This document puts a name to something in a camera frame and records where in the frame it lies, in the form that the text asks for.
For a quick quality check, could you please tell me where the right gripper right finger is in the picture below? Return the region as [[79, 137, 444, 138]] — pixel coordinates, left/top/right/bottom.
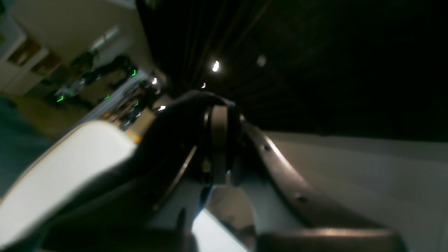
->
[[229, 116, 408, 252]]

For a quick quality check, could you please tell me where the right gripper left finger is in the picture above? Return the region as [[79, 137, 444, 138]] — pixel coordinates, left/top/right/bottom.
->
[[39, 94, 214, 252]]

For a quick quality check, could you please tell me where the black t-shirt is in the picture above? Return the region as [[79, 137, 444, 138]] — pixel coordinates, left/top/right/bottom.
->
[[135, 0, 448, 142]]

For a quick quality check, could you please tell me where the white board panel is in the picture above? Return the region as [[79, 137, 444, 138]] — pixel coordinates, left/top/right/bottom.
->
[[1, 121, 447, 252]]

